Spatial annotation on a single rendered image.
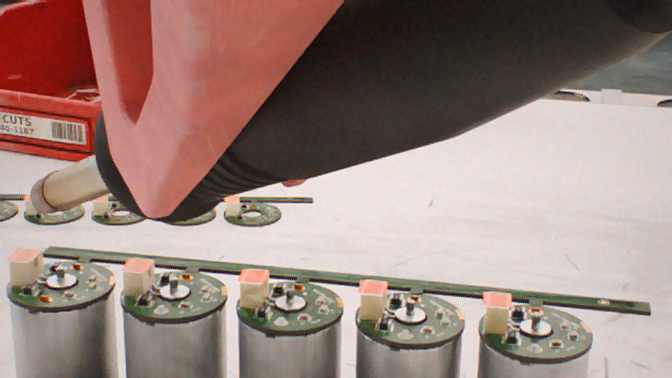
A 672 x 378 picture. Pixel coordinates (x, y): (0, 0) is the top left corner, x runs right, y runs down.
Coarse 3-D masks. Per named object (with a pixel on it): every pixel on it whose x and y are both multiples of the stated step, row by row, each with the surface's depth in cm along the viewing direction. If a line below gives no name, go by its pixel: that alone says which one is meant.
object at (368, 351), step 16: (400, 320) 25; (416, 320) 25; (368, 352) 24; (384, 352) 24; (400, 352) 24; (416, 352) 24; (432, 352) 24; (448, 352) 24; (368, 368) 24; (384, 368) 24; (400, 368) 24; (416, 368) 24; (432, 368) 24; (448, 368) 24
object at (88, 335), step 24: (48, 288) 26; (24, 312) 25; (48, 312) 25; (72, 312) 25; (96, 312) 26; (24, 336) 26; (48, 336) 25; (72, 336) 25; (96, 336) 26; (24, 360) 26; (48, 360) 26; (72, 360) 26; (96, 360) 26
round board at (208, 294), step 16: (160, 272) 27; (176, 272) 27; (192, 272) 27; (192, 288) 26; (208, 288) 26; (224, 288) 26; (128, 304) 25; (144, 304) 25; (160, 304) 25; (176, 304) 25; (192, 304) 25; (208, 304) 25; (224, 304) 26; (160, 320) 25; (176, 320) 25; (192, 320) 25
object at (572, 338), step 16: (528, 304) 26; (480, 320) 25; (512, 320) 25; (544, 320) 25; (560, 320) 25; (576, 320) 25; (480, 336) 24; (496, 336) 24; (512, 336) 24; (560, 336) 24; (576, 336) 24; (592, 336) 24; (512, 352) 23; (528, 352) 23; (544, 352) 23; (560, 352) 23; (576, 352) 23
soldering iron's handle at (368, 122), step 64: (384, 0) 11; (448, 0) 10; (512, 0) 10; (576, 0) 9; (640, 0) 9; (320, 64) 12; (384, 64) 11; (448, 64) 10; (512, 64) 10; (576, 64) 10; (256, 128) 13; (320, 128) 12; (384, 128) 12; (448, 128) 11; (128, 192) 17; (192, 192) 16
